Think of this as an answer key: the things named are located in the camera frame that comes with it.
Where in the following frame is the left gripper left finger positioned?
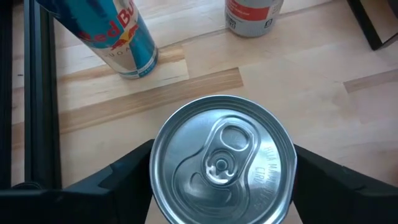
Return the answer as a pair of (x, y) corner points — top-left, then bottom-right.
(65, 139), (155, 224)

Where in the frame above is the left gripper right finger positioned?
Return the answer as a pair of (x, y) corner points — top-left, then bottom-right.
(291, 144), (389, 224)

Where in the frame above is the red Fanta strawberry can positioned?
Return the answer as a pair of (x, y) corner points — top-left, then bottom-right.
(149, 95), (298, 224)

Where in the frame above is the blue silver Red Bull can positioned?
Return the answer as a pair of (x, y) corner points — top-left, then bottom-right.
(35, 0), (159, 80)

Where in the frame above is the white Celsius can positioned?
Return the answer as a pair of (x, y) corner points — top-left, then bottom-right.
(224, 0), (284, 38)

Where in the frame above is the black aluminium rig frame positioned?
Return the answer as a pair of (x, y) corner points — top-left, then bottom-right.
(0, 0), (62, 190)

